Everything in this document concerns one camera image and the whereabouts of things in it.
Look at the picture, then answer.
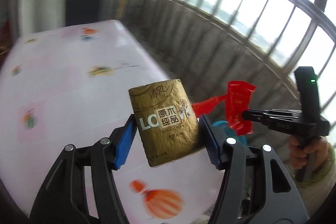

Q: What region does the blue plastic mesh trash basket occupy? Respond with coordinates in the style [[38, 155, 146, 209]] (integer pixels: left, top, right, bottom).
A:
[[212, 121, 247, 145]]

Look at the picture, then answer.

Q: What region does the person's right hand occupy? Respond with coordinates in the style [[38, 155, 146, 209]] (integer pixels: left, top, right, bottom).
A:
[[288, 135, 329, 172]]

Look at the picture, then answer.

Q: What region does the gold tissue pack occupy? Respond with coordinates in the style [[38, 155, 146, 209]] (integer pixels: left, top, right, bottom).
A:
[[128, 79, 203, 167]]

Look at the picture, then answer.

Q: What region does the metal balcony railing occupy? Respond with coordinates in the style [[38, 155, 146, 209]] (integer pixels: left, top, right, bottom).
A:
[[110, 0, 336, 148]]

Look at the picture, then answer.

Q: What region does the green fuzzy sleeve forearm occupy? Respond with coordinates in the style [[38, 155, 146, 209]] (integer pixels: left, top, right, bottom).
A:
[[293, 142, 335, 217]]

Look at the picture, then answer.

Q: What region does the red plastic wrapper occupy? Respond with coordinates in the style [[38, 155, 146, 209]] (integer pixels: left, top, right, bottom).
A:
[[191, 81, 256, 136]]

